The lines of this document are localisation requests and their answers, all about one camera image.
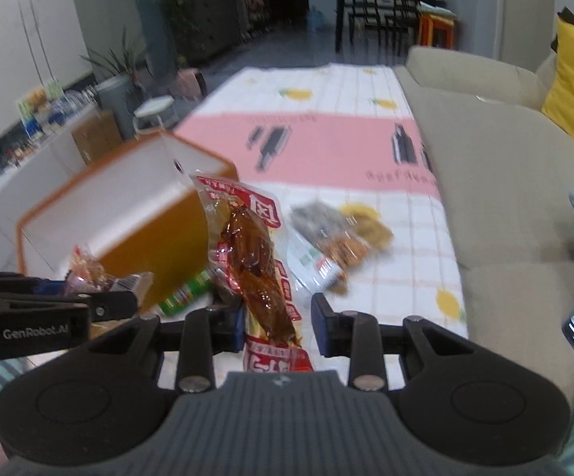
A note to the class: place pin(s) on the potted green plant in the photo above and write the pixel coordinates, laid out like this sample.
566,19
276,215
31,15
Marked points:
129,59

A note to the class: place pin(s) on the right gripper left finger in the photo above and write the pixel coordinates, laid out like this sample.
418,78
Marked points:
227,327

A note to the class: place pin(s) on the pink small suitcase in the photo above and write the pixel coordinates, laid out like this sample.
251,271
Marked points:
190,84

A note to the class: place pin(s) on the grey trash bin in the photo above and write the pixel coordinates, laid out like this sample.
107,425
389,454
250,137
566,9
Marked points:
113,95

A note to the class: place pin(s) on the orange stool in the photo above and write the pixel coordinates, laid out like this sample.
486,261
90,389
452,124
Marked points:
435,27

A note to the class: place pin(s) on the orange white storage box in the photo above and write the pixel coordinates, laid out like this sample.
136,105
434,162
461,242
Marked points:
136,210

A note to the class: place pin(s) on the white tv cabinet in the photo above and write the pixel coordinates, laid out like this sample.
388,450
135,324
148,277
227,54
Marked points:
56,161

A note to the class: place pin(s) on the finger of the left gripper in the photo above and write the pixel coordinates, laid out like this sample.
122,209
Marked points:
111,304
15,283

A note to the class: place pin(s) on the white round stool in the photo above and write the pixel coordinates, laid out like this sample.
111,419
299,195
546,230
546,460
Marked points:
155,114

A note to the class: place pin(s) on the red braised meat packet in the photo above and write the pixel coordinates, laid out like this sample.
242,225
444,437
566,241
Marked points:
247,252

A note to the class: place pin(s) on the blue water jug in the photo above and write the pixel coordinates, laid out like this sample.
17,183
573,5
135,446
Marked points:
315,20

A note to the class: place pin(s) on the brown cardboard box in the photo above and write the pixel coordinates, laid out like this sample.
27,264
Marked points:
97,136

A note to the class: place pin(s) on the white grey snack bag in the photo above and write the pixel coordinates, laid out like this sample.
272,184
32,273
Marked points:
347,235

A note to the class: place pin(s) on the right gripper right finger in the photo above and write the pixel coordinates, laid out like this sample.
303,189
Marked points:
333,331

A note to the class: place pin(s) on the pink white tablecloth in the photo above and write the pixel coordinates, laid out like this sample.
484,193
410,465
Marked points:
344,136

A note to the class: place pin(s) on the small clear braised egg packet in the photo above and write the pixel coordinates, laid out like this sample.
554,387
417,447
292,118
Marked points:
87,275

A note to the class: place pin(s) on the beige sofa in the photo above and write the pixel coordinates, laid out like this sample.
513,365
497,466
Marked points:
505,173

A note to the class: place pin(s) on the dark dining table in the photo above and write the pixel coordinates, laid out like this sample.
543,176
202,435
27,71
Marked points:
392,20

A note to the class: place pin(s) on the green sausage stick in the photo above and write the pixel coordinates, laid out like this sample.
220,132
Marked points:
186,294

